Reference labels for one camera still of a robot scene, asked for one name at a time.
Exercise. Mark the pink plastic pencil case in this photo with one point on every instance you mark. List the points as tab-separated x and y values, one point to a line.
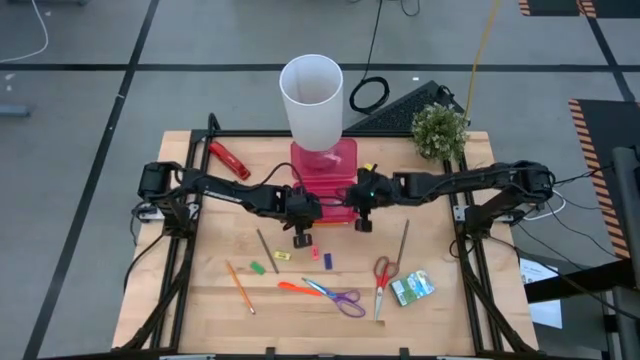
330	180

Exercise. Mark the small green potted plant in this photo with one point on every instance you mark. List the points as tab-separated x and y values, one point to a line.
440	132

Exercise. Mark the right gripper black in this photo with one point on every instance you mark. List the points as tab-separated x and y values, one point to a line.
370	192

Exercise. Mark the orange pencil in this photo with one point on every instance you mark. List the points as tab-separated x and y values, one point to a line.
240	287

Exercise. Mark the orange highlighter pen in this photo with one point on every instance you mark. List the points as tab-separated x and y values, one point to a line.
297	288

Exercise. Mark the white paper sheet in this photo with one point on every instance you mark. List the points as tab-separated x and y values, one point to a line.
545	312

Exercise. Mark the white cylindrical shade lamp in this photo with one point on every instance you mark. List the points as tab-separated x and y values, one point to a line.
310	115

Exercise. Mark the black aluminium table frame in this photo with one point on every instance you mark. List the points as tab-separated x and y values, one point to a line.
250	133

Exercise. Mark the grey metal stand post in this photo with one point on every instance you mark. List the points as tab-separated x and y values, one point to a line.
627	225

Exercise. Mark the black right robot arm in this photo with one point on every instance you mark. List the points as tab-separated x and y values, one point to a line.
475	180

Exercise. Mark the brown wooden pencil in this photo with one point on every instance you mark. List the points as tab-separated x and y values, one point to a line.
403	242

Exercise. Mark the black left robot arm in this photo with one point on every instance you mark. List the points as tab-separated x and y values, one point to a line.
225	192

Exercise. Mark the black hazard-striped floor mat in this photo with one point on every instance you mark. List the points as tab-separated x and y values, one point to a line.
550	6
610	150

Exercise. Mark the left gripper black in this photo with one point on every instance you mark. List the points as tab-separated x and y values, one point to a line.
302	207

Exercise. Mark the red stapler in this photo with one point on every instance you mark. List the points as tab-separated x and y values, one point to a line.
230	161

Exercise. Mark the black keyboard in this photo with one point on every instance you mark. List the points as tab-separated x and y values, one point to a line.
400	112

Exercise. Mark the green eraser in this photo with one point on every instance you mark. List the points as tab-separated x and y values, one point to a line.
257	268

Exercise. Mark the green crayon box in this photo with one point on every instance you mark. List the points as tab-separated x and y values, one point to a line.
412	288

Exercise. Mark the dark grey pencil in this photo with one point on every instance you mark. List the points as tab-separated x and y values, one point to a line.
267	251

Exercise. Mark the yellow eraser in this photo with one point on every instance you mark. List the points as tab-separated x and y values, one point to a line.
282	255

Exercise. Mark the blue eraser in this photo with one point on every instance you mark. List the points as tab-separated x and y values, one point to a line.
328	261

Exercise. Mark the pink eraser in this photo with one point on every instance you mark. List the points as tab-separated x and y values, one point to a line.
315	253

